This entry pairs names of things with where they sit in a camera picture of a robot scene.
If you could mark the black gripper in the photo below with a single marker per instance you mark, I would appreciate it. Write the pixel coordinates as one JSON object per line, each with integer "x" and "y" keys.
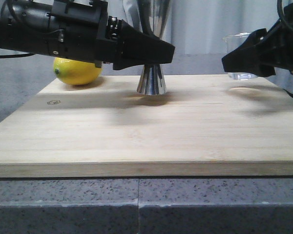
{"x": 276, "y": 47}
{"x": 64, "y": 29}

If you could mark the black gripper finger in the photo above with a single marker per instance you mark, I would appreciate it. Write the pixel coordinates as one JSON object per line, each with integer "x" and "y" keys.
{"x": 136, "y": 48}
{"x": 146, "y": 10}

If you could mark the steel double jigger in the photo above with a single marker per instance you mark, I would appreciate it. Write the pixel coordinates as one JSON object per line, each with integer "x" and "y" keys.
{"x": 152, "y": 81}

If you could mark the yellow lemon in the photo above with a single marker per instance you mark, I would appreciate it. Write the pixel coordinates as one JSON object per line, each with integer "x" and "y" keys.
{"x": 74, "y": 72}

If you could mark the grey curtain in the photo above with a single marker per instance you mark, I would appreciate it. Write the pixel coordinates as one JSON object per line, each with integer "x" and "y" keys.
{"x": 197, "y": 25}

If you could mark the light wooden cutting board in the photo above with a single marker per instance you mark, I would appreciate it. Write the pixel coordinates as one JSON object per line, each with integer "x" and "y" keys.
{"x": 206, "y": 125}

